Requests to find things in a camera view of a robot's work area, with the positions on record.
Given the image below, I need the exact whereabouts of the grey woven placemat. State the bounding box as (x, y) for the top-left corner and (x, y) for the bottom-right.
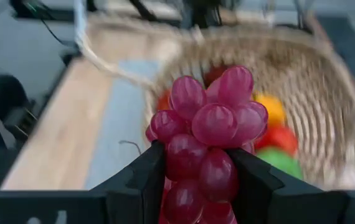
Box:
(83, 60), (163, 190)

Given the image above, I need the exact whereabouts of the dark red apple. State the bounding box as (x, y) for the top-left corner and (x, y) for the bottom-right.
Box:
(204, 65), (228, 88)

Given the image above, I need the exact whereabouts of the purple grape bunch with leaf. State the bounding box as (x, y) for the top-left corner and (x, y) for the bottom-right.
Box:
(145, 65), (269, 224)

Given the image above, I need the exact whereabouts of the green plastic fruit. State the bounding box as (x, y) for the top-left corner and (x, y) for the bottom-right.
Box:
(256, 146), (305, 181)

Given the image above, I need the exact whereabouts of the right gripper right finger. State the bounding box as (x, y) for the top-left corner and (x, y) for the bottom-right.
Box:
(227, 148), (349, 224)

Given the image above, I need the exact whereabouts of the orange fruit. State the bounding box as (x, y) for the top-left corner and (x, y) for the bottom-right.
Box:
(156, 90), (172, 112)

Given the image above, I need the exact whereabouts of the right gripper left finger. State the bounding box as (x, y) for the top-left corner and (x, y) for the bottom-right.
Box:
(90, 140), (168, 224)

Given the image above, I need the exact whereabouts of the bright red round fruit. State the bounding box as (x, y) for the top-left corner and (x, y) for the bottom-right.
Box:
(255, 124), (299, 156)

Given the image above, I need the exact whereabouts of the yellow bell pepper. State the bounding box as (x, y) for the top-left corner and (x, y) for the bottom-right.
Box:
(253, 93), (287, 127)

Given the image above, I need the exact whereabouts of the woven wicker handle basket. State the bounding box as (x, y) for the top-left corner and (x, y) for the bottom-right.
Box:
(73, 0), (355, 191)

